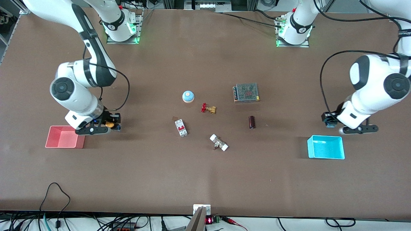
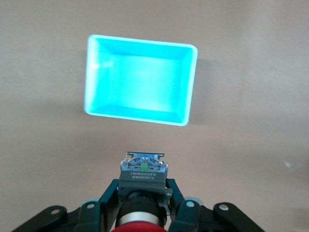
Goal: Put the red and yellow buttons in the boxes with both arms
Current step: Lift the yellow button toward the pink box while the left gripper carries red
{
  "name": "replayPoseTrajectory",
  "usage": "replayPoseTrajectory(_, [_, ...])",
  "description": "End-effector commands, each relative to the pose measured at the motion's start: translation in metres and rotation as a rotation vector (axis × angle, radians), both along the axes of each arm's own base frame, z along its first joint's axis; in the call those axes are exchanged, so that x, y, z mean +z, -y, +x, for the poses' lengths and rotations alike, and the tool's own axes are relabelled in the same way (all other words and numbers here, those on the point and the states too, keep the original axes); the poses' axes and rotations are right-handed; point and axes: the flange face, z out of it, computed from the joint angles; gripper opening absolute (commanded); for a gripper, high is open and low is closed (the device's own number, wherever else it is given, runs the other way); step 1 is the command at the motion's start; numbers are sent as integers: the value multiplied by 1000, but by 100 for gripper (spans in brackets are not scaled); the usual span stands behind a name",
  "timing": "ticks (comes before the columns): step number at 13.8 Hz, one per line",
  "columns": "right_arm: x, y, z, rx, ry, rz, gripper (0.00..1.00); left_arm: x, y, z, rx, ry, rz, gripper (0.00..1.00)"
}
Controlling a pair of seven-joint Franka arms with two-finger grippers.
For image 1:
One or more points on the red clip lead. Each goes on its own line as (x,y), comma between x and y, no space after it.
(234,222)

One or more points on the blue white round bell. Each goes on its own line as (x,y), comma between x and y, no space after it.
(188,96)

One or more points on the yellow push button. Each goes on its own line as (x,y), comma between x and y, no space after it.
(110,124)

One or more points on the grey aluminium camera bar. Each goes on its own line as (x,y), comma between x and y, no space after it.
(196,221)

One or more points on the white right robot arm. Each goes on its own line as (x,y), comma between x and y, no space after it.
(70,93)

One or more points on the metal mesh power supply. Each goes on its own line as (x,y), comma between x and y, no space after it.
(246,92)

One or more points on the dark red cylinder capacitor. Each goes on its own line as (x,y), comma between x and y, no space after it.
(252,122)

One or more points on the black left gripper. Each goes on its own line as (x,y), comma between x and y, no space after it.
(330,118)

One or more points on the red digit display module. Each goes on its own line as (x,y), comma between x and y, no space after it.
(210,220)

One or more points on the metal fitting white caps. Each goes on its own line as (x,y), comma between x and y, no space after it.
(219,142)

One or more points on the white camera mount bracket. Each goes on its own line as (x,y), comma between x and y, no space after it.
(207,208)

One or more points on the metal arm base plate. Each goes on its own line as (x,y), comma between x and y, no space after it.
(278,43)
(138,32)

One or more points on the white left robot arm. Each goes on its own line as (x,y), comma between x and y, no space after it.
(369,80)

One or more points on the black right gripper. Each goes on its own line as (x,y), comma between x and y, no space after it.
(108,116)

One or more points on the pink plastic box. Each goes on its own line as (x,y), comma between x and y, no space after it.
(62,138)

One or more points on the white circuit breaker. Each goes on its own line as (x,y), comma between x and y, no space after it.
(181,127)

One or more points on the cyan plastic box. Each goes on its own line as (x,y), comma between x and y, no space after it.
(326,148)

